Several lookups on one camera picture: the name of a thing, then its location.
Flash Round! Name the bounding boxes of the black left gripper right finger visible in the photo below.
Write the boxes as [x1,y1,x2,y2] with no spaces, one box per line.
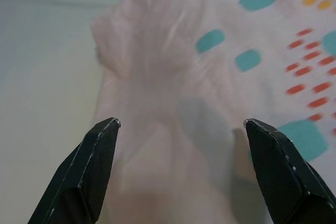
[243,118,336,224]

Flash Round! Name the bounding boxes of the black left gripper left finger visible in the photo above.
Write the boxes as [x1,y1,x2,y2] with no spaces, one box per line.
[27,117,121,224]

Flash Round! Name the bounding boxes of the white bedsheet with colourful dots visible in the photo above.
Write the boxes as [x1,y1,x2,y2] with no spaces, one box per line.
[167,0,336,224]

